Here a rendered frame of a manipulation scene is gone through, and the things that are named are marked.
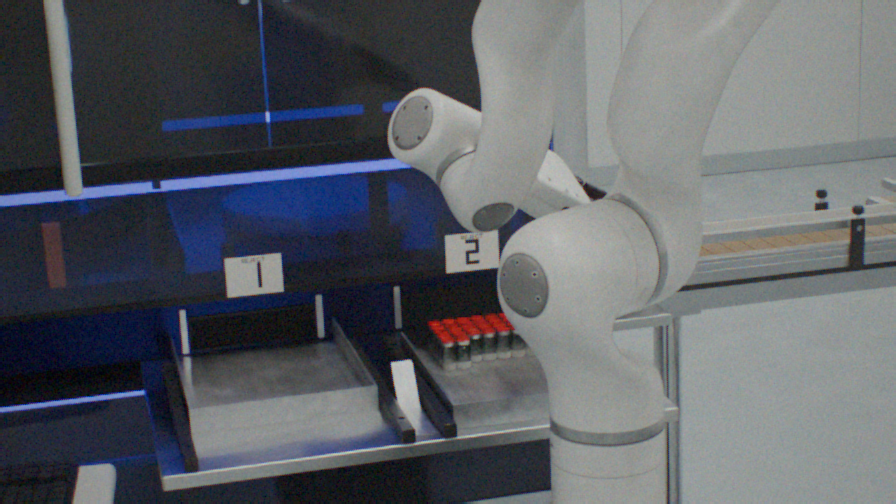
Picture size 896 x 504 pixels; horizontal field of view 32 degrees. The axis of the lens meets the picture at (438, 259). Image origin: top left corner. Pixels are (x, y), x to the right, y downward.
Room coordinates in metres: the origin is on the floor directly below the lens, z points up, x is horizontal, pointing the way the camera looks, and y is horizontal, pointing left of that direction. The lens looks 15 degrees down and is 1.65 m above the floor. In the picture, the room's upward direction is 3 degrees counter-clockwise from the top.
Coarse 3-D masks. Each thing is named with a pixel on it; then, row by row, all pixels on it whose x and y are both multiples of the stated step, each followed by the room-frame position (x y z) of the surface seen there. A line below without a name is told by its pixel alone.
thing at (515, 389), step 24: (432, 360) 2.25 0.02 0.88; (504, 360) 2.24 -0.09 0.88; (528, 360) 2.23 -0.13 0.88; (432, 384) 2.09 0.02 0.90; (456, 384) 2.14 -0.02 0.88; (480, 384) 2.14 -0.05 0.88; (504, 384) 2.13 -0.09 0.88; (528, 384) 2.13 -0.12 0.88; (456, 408) 1.97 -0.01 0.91; (480, 408) 1.98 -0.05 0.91; (504, 408) 1.98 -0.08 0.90; (528, 408) 1.99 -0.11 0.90
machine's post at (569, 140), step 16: (576, 16) 2.40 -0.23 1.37; (576, 32) 2.40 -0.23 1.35; (560, 48) 2.40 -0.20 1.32; (576, 48) 2.40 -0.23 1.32; (560, 64) 2.40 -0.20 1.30; (576, 64) 2.40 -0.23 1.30; (560, 80) 2.40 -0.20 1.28; (576, 80) 2.40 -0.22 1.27; (560, 96) 2.40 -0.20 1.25; (576, 96) 2.40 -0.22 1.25; (560, 112) 2.40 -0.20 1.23; (576, 112) 2.40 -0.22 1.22; (560, 128) 2.40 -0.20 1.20; (576, 128) 2.40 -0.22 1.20; (560, 144) 2.40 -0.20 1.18; (576, 144) 2.40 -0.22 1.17; (576, 160) 2.40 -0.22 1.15
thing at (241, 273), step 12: (228, 264) 2.27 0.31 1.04; (240, 264) 2.28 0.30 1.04; (252, 264) 2.28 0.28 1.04; (264, 264) 2.29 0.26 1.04; (276, 264) 2.29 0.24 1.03; (228, 276) 2.27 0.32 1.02; (240, 276) 2.28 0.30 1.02; (252, 276) 2.28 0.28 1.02; (264, 276) 2.29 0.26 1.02; (276, 276) 2.29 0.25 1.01; (228, 288) 2.27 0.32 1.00; (240, 288) 2.28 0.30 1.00; (252, 288) 2.28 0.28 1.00; (264, 288) 2.29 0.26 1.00; (276, 288) 2.29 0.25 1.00
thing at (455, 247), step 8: (488, 232) 2.37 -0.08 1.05; (496, 232) 2.37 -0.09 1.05; (448, 240) 2.35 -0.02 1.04; (456, 240) 2.35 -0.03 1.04; (464, 240) 2.36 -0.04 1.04; (480, 240) 2.36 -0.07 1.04; (488, 240) 2.37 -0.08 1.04; (496, 240) 2.37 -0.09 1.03; (448, 248) 2.35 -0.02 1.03; (456, 248) 2.35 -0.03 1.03; (464, 248) 2.36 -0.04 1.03; (472, 248) 2.36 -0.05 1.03; (480, 248) 2.36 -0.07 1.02; (488, 248) 2.37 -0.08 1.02; (496, 248) 2.37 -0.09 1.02; (448, 256) 2.35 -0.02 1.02; (456, 256) 2.35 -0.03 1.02; (464, 256) 2.36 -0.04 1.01; (472, 256) 2.36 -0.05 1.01; (480, 256) 2.36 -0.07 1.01; (488, 256) 2.37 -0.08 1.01; (496, 256) 2.37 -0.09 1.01; (448, 264) 2.35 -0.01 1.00; (456, 264) 2.35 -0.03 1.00; (464, 264) 2.36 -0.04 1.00; (472, 264) 2.36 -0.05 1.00; (480, 264) 2.36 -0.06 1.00; (488, 264) 2.37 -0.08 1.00; (496, 264) 2.37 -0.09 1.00; (448, 272) 2.35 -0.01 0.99
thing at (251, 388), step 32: (224, 352) 2.34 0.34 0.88; (256, 352) 2.33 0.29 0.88; (288, 352) 2.32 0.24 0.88; (320, 352) 2.32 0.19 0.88; (352, 352) 2.22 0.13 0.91; (192, 384) 2.19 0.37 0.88; (224, 384) 2.19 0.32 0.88; (256, 384) 2.18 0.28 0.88; (288, 384) 2.17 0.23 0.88; (320, 384) 2.17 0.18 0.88; (352, 384) 2.16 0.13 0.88; (192, 416) 2.00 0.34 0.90; (224, 416) 2.01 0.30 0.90; (256, 416) 2.02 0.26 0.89; (288, 416) 2.03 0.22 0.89; (320, 416) 2.04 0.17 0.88
